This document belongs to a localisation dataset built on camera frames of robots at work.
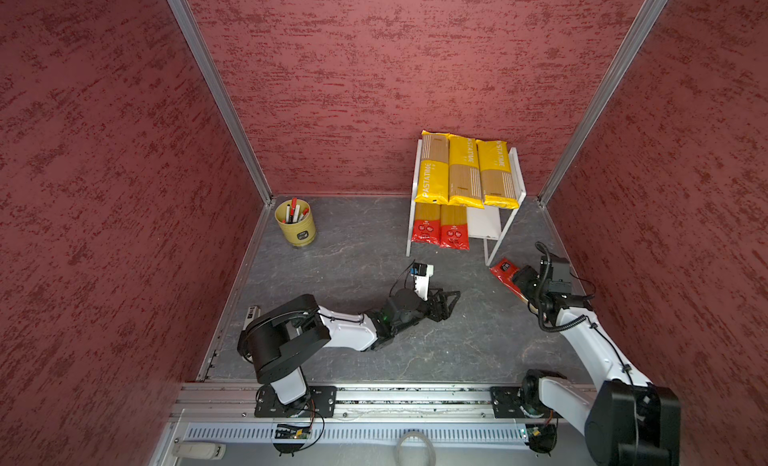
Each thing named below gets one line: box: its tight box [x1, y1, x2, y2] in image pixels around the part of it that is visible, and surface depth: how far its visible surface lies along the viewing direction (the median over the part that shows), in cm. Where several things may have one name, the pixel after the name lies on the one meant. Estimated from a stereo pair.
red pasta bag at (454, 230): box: [440, 204, 470, 250], surface depth 90 cm
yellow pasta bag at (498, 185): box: [476, 139, 519, 209], surface depth 79 cm
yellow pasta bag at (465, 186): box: [448, 134, 484, 209], surface depth 80 cm
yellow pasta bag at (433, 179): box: [414, 130, 450, 205], surface depth 81 cm
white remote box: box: [172, 442, 227, 460], surface depth 66 cm
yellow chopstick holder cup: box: [274, 198, 316, 247], surface depth 102 cm
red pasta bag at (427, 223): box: [412, 202, 441, 246], surface depth 90 cm
